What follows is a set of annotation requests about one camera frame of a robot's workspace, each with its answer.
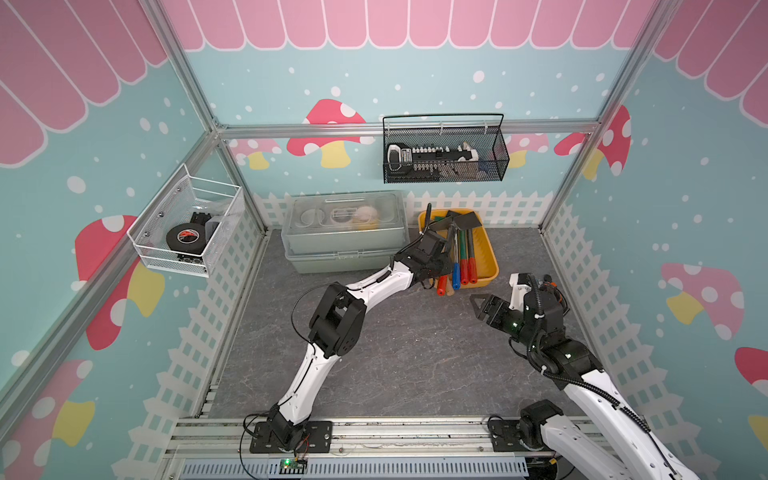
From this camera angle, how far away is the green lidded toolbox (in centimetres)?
94

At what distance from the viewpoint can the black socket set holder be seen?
2.92 feet

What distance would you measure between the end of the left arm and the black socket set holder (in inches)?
8.9

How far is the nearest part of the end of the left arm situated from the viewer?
73cm

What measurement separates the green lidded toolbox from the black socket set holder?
0.14 metres

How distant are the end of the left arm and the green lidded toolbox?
15cm
